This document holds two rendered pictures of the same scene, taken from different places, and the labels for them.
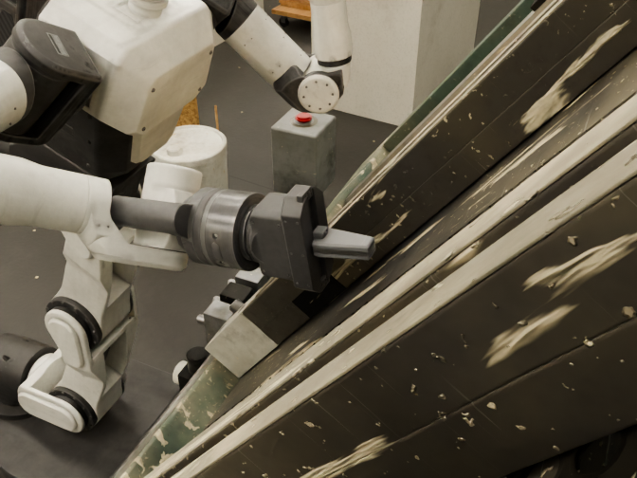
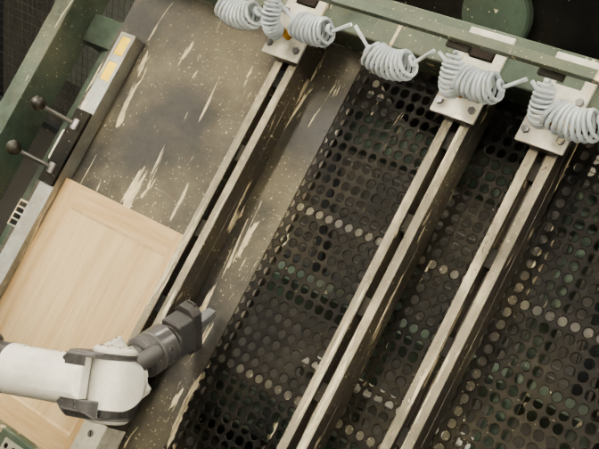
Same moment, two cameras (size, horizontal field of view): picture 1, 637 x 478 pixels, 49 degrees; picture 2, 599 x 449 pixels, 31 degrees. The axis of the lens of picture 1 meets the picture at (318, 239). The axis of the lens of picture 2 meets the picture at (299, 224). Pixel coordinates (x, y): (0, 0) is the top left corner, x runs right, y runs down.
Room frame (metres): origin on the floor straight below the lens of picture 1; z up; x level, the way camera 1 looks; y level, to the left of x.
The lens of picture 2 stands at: (0.03, 1.86, 2.40)
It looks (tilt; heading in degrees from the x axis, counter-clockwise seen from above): 25 degrees down; 281
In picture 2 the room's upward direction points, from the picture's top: 8 degrees clockwise
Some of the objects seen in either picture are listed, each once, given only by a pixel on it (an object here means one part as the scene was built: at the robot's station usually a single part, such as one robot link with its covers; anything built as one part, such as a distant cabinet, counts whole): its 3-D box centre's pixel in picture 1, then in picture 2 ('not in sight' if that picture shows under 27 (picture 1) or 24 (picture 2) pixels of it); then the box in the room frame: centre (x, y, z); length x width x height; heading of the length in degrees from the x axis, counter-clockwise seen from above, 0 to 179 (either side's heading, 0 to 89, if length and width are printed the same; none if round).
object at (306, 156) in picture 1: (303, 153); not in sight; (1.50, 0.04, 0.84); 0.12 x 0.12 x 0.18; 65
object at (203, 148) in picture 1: (192, 171); not in sight; (2.42, 0.51, 0.24); 0.32 x 0.30 x 0.47; 150
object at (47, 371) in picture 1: (73, 386); not in sight; (1.24, 0.65, 0.28); 0.21 x 0.20 x 0.13; 65
